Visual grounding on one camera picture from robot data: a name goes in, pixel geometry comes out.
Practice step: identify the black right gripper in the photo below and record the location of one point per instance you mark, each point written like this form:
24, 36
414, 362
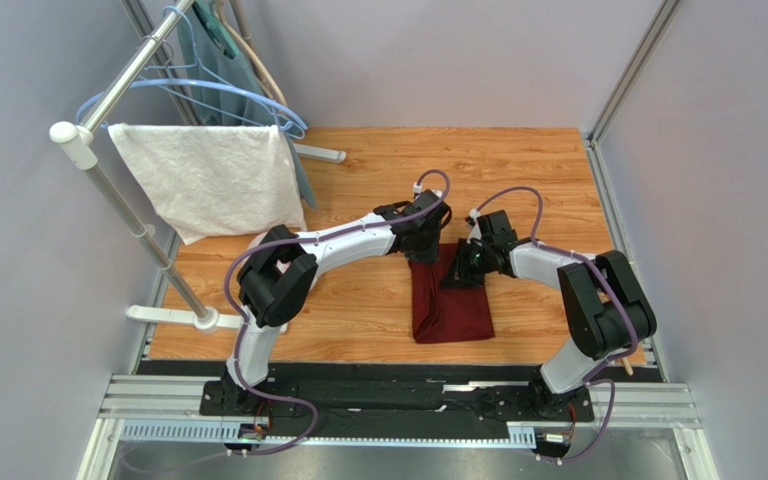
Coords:
465, 264

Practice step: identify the dark red cloth napkin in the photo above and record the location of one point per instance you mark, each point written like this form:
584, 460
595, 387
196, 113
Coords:
445, 315

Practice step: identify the aluminium frame rail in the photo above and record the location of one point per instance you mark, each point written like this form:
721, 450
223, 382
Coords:
175, 419

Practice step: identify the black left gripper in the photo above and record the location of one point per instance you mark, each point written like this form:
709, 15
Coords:
432, 254

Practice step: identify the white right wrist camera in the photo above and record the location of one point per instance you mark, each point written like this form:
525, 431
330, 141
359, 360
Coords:
472, 221

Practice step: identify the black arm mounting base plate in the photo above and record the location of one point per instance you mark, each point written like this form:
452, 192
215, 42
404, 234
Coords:
385, 401

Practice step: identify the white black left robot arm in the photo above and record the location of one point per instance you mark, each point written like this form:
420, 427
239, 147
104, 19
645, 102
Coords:
268, 284

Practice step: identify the metal clothes drying rack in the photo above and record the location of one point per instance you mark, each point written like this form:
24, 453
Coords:
151, 66

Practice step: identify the beige wooden hanger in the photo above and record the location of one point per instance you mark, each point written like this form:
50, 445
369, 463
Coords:
232, 16

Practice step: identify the teal garment on hanger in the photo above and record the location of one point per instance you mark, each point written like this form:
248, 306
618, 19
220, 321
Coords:
211, 55

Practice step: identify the wooden handled fork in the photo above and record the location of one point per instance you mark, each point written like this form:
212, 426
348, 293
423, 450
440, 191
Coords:
627, 366

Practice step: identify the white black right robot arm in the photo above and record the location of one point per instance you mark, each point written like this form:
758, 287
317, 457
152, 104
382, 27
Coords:
607, 311

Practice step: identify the white towel on rack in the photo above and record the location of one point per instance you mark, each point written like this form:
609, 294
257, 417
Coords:
211, 181

